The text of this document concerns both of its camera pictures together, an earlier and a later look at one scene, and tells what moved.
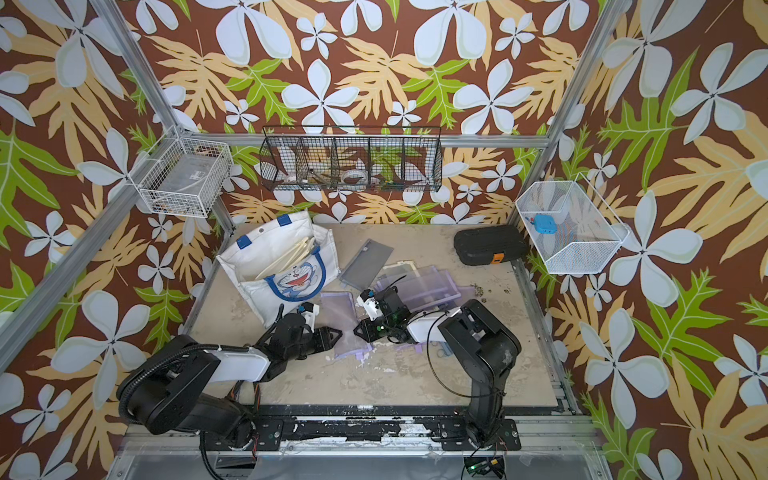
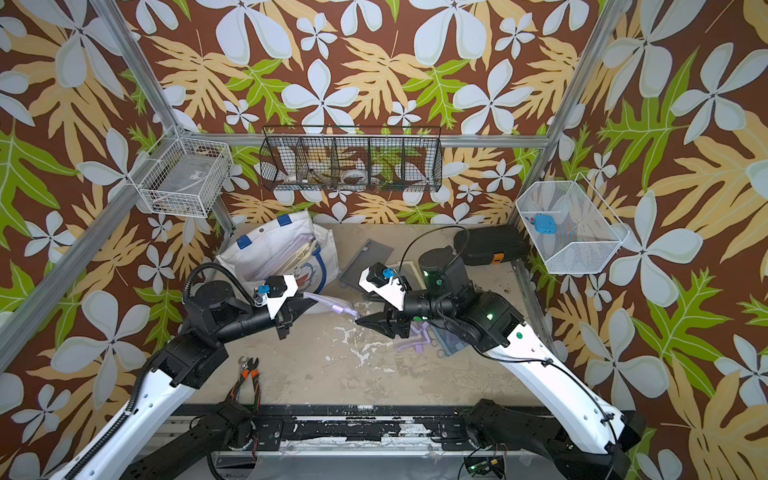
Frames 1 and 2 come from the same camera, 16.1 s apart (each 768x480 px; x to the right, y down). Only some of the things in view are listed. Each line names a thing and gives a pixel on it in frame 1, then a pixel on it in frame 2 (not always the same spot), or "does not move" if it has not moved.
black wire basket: [352, 158] does not move
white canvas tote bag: [283, 266] does not move
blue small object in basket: [545, 224] does not move
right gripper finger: [363, 325] → [373, 321]
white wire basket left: [184, 175] does not move
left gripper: [325, 337] → [293, 309]
